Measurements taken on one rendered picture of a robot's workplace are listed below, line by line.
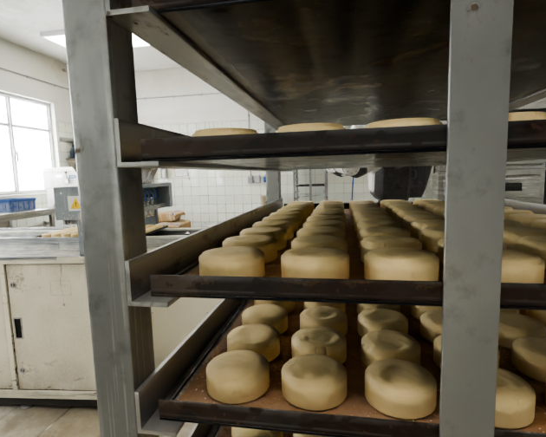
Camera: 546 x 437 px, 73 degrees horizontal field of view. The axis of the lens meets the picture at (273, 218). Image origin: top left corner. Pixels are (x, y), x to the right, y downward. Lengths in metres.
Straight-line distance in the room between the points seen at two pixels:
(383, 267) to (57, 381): 2.21
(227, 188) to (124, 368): 5.99
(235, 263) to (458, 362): 0.15
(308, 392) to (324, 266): 0.09
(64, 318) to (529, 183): 4.96
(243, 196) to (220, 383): 5.91
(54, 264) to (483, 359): 2.04
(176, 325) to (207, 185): 4.40
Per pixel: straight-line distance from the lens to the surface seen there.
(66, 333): 2.23
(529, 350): 0.38
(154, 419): 0.31
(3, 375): 2.54
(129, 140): 0.26
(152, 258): 0.28
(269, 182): 0.84
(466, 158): 0.23
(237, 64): 0.37
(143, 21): 0.27
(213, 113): 6.38
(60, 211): 2.07
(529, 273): 0.28
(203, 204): 6.40
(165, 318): 2.18
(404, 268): 0.25
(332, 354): 0.34
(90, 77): 0.27
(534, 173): 5.47
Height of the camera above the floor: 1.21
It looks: 7 degrees down
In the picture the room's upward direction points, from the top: 2 degrees counter-clockwise
